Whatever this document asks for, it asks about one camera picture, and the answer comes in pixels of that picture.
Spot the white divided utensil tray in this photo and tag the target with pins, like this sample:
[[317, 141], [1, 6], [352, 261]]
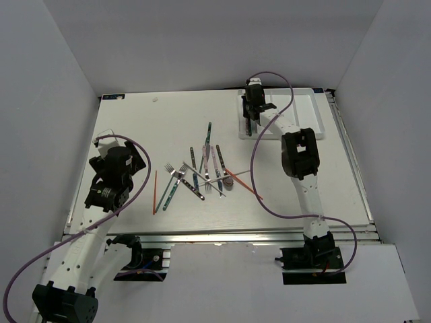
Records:
[[304, 111]]

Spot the teal handled knife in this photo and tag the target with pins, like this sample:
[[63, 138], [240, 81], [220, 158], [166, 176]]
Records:
[[207, 141]]

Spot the teal chopstick middle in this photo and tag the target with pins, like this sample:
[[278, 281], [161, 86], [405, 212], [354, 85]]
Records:
[[202, 159]]

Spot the pink handled fork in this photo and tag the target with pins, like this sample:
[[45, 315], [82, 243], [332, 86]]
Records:
[[205, 162]]

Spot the teal handled fork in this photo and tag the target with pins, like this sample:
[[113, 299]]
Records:
[[177, 174]]

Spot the dark handled spoon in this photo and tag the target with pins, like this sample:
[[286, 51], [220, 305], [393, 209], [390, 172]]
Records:
[[228, 182]]

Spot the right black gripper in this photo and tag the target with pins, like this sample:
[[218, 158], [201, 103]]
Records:
[[246, 113]]

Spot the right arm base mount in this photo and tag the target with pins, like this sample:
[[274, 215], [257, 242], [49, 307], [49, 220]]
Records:
[[299, 269]]

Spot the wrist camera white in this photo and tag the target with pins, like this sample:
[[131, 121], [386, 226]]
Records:
[[106, 143], [254, 81]]

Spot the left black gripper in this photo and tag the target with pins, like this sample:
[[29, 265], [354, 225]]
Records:
[[137, 162]]

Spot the orange chopstick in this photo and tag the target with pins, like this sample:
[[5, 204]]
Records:
[[155, 193], [238, 180]]

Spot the teal handled spoon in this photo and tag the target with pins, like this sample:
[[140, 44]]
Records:
[[248, 128]]

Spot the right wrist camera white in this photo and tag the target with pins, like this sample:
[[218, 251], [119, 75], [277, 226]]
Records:
[[254, 81]]

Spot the dark speckled handled fork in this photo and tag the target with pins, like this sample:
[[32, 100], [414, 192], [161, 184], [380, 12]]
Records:
[[186, 183]]

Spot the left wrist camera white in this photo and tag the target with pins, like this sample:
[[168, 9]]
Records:
[[106, 143]]

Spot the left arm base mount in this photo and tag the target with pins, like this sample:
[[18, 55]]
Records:
[[146, 264]]

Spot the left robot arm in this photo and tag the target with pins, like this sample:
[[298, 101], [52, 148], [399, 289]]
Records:
[[92, 259]]

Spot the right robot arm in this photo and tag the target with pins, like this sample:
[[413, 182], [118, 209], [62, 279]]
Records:
[[300, 162]]

